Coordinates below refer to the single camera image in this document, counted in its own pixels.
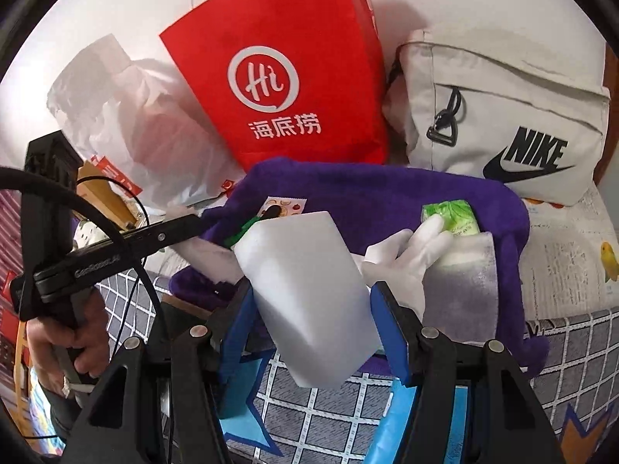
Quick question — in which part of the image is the green sachet packet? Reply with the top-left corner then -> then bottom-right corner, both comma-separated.
224,216 -> 261,248

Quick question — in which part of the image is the white sock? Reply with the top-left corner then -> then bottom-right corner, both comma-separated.
352,214 -> 453,321

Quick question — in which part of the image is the white mesh drawstring pouch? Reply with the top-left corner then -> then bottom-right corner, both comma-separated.
423,232 -> 498,346

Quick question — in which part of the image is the green pocket tissue pack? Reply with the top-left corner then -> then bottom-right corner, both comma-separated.
421,199 -> 480,236

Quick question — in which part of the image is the person's left hand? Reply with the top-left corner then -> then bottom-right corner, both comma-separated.
26,288 -> 109,396

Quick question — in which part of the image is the white plush toy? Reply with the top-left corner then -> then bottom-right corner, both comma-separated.
72,220 -> 108,249

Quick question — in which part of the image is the wooden furniture piece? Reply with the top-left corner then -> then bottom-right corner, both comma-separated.
77,180 -> 137,230

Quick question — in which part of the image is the purple towel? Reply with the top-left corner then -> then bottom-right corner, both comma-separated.
169,156 -> 550,380

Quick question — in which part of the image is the blue tissue pack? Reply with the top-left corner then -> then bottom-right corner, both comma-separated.
364,379 -> 469,463

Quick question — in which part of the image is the grey checked blanket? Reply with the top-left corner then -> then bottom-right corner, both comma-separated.
99,271 -> 618,463

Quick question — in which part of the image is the white Miniso plastic bag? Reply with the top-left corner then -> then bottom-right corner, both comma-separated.
47,35 -> 245,210

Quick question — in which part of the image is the red paper shopping bag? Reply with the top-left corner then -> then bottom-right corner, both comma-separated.
161,0 -> 388,169

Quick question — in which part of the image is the newspaper print sheet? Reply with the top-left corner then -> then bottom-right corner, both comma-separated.
519,186 -> 618,321

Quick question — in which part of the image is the beige Nike bag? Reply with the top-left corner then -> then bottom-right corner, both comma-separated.
383,27 -> 610,205

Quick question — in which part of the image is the black cable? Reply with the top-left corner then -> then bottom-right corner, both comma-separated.
0,165 -> 168,363

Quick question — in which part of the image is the brown wooden door frame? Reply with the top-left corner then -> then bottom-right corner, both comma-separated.
594,45 -> 619,186

